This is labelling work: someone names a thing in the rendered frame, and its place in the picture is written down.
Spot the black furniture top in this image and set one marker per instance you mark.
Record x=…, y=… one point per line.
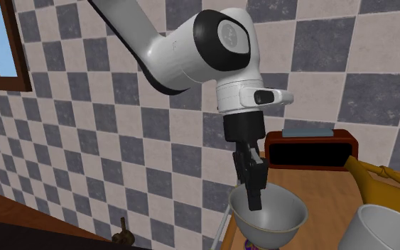
x=30, y=237

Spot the yellow watering can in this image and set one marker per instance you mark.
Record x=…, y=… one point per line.
x=383, y=194

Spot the wooden table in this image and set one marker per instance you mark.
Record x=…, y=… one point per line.
x=327, y=197

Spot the brown framed window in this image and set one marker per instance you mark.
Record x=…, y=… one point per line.
x=16, y=41

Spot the grey bowl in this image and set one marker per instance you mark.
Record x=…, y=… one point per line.
x=279, y=214

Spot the brown box with black front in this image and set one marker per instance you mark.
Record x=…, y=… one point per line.
x=352, y=149

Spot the white cup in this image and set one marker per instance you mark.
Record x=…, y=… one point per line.
x=369, y=232

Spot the small bronze figure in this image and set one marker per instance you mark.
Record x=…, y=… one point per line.
x=123, y=237

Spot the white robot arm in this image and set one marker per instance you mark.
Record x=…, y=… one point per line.
x=172, y=55

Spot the grey flat slab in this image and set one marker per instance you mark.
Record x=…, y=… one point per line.
x=307, y=133

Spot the purple patterned object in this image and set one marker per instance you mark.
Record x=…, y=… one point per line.
x=250, y=245

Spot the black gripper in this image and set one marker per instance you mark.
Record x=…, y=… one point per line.
x=244, y=126

